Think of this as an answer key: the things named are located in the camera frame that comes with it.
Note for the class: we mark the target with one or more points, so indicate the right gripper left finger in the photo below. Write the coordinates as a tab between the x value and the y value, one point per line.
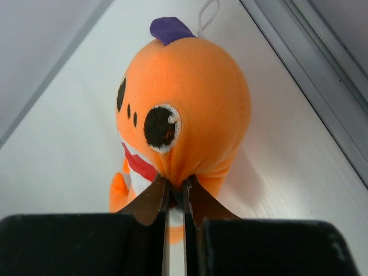
133	241

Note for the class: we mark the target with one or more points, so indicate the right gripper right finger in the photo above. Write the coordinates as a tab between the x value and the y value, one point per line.
217	242

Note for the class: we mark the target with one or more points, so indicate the orange shark plush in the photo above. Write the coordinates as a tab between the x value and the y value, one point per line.
182	109

